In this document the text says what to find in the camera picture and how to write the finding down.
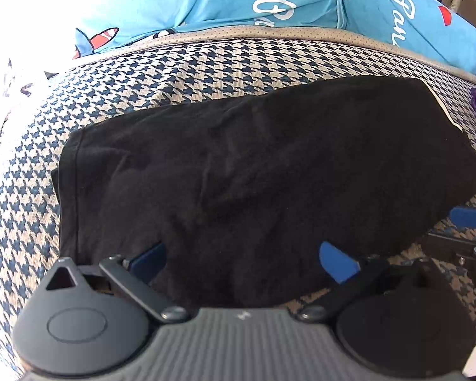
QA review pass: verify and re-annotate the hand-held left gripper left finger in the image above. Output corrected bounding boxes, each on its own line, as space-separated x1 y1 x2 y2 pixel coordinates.
45 241 191 323

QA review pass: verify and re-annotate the black garment with white stripes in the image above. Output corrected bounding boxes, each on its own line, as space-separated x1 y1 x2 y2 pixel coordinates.
51 75 476 311

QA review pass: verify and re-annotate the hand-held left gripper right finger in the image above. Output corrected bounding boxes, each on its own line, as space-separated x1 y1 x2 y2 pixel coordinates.
297 241 441 323

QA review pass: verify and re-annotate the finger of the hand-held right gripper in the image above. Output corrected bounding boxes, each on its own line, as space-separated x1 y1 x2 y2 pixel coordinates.
425 206 476 282

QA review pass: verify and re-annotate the blue printed quilt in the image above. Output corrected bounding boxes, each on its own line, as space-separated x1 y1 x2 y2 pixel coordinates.
71 0 476 78

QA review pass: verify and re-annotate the houndstooth bed mat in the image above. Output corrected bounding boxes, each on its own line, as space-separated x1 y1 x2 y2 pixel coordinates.
0 26 476 381

